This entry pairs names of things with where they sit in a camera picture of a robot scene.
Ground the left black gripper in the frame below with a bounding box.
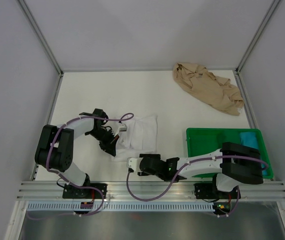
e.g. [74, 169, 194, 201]
[86, 127, 119, 157]

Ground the white t shirt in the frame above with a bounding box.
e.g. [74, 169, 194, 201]
[110, 114, 158, 162]

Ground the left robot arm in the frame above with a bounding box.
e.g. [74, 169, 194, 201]
[34, 108, 119, 198]

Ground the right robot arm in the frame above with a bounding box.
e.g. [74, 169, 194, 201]
[127, 142, 269, 198]

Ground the green plastic tray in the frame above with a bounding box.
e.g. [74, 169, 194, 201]
[185, 127, 275, 180]

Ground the beige t shirt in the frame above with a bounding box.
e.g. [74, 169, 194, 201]
[172, 62, 244, 116]

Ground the teal rolled t shirt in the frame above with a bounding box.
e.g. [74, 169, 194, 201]
[239, 129, 274, 180]

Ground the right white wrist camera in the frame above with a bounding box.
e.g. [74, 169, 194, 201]
[127, 157, 142, 172]

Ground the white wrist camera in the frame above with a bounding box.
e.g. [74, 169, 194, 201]
[127, 157, 142, 172]
[116, 123, 128, 134]

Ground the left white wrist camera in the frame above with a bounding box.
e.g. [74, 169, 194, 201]
[116, 123, 128, 134]

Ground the white slotted cable duct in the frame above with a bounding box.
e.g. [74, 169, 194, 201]
[27, 201, 214, 212]

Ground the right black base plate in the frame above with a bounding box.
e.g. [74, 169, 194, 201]
[193, 182, 238, 201]

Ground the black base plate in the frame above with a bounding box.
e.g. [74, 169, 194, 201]
[193, 182, 238, 201]
[62, 183, 108, 200]

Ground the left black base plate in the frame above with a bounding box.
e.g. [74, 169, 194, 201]
[62, 183, 108, 200]

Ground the aluminium front rail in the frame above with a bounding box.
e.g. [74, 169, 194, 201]
[16, 181, 285, 202]

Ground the left aluminium frame post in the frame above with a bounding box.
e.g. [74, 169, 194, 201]
[16, 0, 64, 77]

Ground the aluminium frame post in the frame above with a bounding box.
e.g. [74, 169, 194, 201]
[16, 0, 64, 77]
[235, 0, 282, 75]

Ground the right aluminium frame post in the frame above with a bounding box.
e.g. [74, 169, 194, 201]
[235, 0, 282, 75]

